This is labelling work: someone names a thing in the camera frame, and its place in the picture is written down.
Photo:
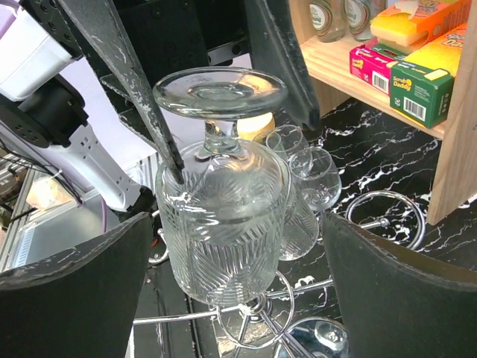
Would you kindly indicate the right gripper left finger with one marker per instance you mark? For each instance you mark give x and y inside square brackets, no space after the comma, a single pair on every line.
[80,302]

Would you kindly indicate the left clear glass bottle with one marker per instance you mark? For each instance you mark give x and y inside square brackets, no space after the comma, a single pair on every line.
[328,19]

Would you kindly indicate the clear glass bottle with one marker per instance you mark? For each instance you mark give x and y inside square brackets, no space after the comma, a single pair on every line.
[359,14]
[328,19]

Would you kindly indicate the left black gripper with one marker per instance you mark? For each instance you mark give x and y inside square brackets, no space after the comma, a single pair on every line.
[168,36]

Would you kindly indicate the round yellow wooden coaster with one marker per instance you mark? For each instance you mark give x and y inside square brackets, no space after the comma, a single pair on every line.
[251,127]

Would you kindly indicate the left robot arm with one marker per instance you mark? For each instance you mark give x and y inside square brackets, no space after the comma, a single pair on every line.
[42,108]

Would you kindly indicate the right clear glass bottle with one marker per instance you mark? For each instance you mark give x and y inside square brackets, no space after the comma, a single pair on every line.
[359,14]

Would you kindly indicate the ribbed goblet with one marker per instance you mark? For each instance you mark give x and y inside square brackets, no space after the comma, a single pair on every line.
[223,223]
[301,229]

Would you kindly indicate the pink sponge box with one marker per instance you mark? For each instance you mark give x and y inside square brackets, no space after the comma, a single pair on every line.
[407,26]

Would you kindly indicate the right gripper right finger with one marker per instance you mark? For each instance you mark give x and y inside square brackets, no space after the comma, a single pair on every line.
[395,302]

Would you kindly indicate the chrome wine glass rack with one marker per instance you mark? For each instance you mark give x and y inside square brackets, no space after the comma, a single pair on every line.
[262,323]

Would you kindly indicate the clear stemmed wine glass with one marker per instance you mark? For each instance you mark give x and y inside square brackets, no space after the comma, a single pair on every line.
[286,141]
[317,177]

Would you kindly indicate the wooden two-tier shelf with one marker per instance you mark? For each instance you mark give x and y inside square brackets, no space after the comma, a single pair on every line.
[328,67]

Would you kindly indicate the clear stemmed wine glass right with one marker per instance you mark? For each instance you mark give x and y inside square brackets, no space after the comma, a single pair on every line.
[317,177]

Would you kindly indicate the clear stemmed wine glass left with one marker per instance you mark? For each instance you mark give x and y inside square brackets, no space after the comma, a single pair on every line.
[286,141]

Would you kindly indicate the green Scrub Daddy box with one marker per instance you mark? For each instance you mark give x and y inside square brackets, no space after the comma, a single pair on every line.
[421,85]

